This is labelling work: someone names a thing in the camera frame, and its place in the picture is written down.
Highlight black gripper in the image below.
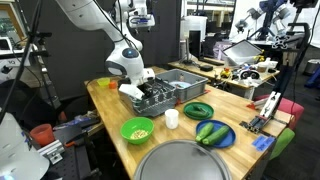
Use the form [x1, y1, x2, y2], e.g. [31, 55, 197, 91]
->
[143, 79, 163, 98]

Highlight bright green bowl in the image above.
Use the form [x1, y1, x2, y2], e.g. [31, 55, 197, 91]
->
[119, 116, 155, 145]

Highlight lime green small bowl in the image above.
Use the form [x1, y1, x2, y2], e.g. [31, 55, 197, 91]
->
[96, 77, 111, 88]

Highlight orange plastic cup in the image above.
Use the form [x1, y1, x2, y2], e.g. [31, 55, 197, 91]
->
[29, 123, 56, 148]

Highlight light blue plate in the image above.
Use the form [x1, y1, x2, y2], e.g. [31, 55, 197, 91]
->
[168, 80, 193, 90]

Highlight white mug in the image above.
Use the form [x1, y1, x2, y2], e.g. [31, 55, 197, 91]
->
[164, 108, 180, 130]

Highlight wooden background desk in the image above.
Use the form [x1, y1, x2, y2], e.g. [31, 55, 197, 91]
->
[167, 56, 280, 100]

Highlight grey plastic bin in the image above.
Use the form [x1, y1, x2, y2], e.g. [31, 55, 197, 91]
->
[155, 68, 210, 104]

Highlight beige food pieces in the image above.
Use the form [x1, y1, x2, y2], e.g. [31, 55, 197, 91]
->
[129, 129, 149, 140]

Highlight dark green plate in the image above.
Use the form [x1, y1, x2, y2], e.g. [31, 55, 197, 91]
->
[183, 101, 215, 121]

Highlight black power adapter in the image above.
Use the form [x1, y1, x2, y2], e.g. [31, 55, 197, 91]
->
[199, 64, 214, 72]

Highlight green cucumber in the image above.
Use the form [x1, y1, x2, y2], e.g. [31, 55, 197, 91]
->
[201, 125, 231, 146]
[195, 121, 215, 143]

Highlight yellow rubber duck toy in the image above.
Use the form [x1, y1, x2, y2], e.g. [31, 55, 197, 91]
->
[220, 67, 232, 79]

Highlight grey round tray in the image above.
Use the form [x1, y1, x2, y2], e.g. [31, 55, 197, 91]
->
[133, 139, 233, 180]

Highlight clear plastic bin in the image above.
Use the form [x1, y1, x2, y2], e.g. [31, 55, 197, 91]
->
[222, 39, 264, 66]

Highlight white headset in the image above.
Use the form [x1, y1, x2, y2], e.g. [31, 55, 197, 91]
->
[238, 68, 263, 81]

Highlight black optical breadboard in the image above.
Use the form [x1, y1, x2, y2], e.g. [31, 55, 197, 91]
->
[49, 128, 103, 180]

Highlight blue tape patch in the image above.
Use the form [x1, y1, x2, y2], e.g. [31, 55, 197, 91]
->
[252, 134, 276, 152]

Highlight black tripod stand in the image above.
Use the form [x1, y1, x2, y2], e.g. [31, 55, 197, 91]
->
[0, 0, 63, 124]

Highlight pink chair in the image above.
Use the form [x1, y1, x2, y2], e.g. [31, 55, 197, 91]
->
[254, 94, 305, 131]

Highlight green chair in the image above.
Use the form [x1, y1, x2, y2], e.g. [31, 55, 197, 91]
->
[269, 127, 296, 161]

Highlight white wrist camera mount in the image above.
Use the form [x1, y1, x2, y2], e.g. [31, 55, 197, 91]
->
[118, 83, 145, 100]

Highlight aluminium bracket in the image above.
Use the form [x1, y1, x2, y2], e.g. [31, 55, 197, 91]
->
[37, 139, 66, 165]

